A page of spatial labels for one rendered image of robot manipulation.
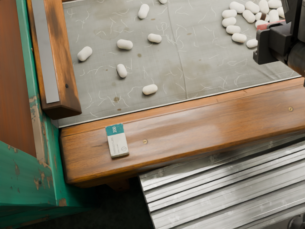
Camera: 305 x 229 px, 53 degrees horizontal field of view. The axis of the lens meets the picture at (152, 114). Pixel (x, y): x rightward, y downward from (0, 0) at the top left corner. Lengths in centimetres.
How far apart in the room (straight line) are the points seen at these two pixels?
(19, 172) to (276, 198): 55
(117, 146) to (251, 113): 28
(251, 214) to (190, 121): 25
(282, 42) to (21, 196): 45
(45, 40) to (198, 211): 47
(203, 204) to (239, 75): 30
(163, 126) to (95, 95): 17
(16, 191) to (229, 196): 48
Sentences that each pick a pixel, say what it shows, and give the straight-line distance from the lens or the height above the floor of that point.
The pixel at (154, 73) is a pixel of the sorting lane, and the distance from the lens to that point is 69.
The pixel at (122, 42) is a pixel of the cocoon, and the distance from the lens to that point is 70.
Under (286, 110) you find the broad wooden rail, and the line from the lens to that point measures 70.
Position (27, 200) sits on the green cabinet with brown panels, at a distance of 41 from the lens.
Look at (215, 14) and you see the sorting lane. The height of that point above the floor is 74.
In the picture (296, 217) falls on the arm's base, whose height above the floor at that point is 69.
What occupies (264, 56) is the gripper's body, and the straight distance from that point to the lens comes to 62.
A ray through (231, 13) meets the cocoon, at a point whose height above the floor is 76.
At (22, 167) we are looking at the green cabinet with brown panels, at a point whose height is 98.
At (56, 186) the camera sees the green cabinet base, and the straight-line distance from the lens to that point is 56.
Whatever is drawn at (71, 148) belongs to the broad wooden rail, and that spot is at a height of 77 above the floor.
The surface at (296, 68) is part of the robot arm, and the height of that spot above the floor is 92.
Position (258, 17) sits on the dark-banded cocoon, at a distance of 79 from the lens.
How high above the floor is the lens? 137
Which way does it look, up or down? 73 degrees down
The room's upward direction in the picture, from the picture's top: 9 degrees clockwise
